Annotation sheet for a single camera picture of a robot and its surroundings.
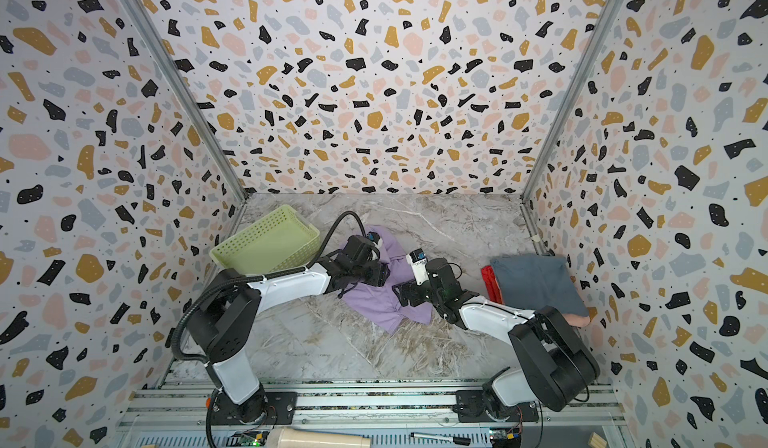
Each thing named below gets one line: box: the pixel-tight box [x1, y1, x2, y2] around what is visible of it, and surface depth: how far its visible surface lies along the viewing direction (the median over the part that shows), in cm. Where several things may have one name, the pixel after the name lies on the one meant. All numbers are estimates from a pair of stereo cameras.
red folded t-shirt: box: [480, 265, 504, 305], surface depth 97 cm
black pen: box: [410, 432, 471, 446], surface depth 72 cm
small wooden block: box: [588, 432, 608, 448], surface depth 71 cm
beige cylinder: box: [266, 427, 373, 448], surface depth 69 cm
